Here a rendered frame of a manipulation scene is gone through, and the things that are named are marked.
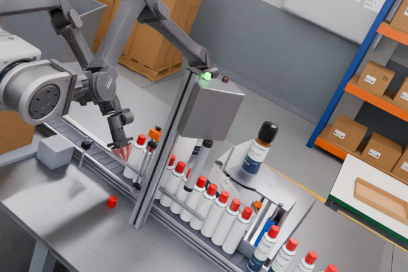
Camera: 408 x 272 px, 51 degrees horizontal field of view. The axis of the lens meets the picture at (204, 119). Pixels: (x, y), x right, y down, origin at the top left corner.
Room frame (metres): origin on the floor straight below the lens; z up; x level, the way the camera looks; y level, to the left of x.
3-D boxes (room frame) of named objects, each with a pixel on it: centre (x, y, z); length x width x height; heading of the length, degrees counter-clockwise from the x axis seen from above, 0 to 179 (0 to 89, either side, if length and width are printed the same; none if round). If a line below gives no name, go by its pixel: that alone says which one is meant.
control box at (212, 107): (1.32, 0.00, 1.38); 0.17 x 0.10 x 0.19; 123
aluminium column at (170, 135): (1.29, 0.08, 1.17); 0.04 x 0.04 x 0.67; 68
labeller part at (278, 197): (1.37, -0.36, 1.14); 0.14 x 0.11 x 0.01; 68
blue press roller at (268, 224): (1.31, -0.37, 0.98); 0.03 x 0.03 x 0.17
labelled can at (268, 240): (1.25, -0.38, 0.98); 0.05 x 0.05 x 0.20
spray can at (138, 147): (1.50, 0.20, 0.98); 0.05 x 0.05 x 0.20
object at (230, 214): (1.32, -0.23, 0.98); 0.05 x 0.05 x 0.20
